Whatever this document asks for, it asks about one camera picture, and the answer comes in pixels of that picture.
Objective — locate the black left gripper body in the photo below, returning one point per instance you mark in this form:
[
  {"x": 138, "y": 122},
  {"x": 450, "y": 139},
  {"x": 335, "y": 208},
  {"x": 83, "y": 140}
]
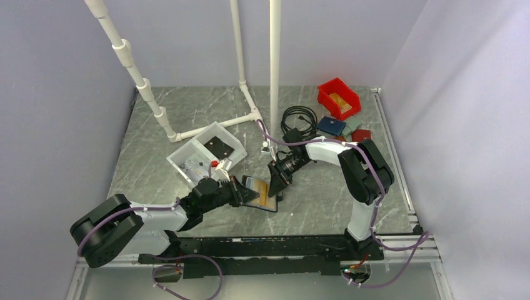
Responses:
[{"x": 225, "y": 195}]

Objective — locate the blue leather card holder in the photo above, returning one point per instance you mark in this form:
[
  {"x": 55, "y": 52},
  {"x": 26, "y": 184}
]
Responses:
[{"x": 331, "y": 126}]

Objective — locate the gold card in bin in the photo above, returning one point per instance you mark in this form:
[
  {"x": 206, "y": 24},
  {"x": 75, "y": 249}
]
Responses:
[{"x": 343, "y": 105}]

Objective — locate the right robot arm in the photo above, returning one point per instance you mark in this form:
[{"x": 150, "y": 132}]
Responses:
[{"x": 367, "y": 175}]

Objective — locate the red plastic bin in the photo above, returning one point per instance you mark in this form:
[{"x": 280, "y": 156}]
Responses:
[{"x": 338, "y": 86}]

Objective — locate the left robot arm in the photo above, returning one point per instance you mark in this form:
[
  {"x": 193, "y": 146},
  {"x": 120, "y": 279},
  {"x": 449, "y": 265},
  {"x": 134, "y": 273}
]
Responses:
[{"x": 120, "y": 227}]

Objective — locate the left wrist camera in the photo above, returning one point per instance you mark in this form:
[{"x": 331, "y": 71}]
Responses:
[{"x": 218, "y": 170}]

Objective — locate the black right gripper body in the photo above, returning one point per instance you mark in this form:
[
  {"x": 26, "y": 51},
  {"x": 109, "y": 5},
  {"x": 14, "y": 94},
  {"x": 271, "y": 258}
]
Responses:
[{"x": 292, "y": 164}]

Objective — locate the white plastic divided tray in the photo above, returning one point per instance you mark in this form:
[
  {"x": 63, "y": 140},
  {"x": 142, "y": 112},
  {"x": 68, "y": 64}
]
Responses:
[{"x": 194, "y": 148}]

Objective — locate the cards in tray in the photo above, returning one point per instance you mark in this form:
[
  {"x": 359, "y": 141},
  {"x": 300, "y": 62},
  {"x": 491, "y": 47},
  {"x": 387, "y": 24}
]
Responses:
[{"x": 194, "y": 167}]

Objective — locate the mint green card holder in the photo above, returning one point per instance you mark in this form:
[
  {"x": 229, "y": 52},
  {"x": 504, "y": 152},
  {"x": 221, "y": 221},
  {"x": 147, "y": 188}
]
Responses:
[{"x": 351, "y": 124}]

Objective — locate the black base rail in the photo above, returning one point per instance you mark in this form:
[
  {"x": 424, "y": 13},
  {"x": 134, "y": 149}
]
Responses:
[{"x": 325, "y": 254}]

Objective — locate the gold card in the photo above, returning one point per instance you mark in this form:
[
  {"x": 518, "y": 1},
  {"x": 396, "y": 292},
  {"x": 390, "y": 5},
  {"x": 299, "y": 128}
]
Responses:
[
  {"x": 343, "y": 105},
  {"x": 263, "y": 202}
]

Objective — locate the red leather card holder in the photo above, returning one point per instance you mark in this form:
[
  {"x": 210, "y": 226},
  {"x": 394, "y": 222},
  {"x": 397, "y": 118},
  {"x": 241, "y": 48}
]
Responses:
[{"x": 360, "y": 135}]

